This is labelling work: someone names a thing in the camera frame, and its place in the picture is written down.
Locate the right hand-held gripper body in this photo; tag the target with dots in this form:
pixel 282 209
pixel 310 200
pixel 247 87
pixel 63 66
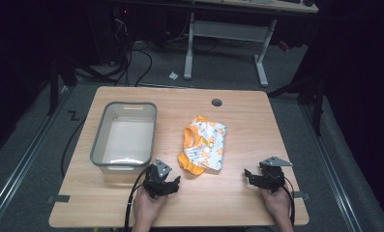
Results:
pixel 271 175

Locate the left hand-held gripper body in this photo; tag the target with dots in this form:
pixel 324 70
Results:
pixel 155 180

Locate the orange patterned baby garment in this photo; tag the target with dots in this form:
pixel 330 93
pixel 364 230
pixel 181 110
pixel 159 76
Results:
pixel 204 145

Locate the white plastic bin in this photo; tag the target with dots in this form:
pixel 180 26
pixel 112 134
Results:
pixel 125 138

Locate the person's right hand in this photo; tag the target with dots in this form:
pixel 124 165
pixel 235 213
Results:
pixel 278 206

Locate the black metal stand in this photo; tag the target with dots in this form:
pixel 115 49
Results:
pixel 59 80
pixel 309 93

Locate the crumpled white paper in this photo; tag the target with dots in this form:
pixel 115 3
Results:
pixel 173 75

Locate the red object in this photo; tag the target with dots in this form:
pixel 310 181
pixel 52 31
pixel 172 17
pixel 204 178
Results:
pixel 283 45

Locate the white metal desk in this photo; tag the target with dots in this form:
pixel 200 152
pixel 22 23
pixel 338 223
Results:
pixel 231 35

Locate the metal floor rail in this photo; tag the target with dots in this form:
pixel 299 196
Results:
pixel 18 164
pixel 334 174

